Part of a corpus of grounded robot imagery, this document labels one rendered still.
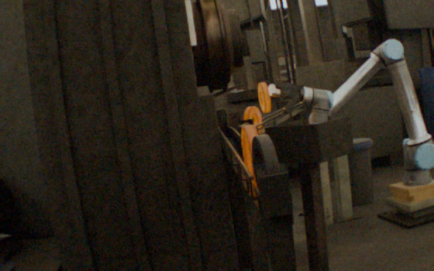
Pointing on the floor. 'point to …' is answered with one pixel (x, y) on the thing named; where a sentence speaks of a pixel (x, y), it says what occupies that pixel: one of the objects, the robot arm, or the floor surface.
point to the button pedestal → (343, 191)
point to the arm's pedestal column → (409, 220)
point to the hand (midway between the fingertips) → (263, 94)
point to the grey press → (387, 25)
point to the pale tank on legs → (282, 33)
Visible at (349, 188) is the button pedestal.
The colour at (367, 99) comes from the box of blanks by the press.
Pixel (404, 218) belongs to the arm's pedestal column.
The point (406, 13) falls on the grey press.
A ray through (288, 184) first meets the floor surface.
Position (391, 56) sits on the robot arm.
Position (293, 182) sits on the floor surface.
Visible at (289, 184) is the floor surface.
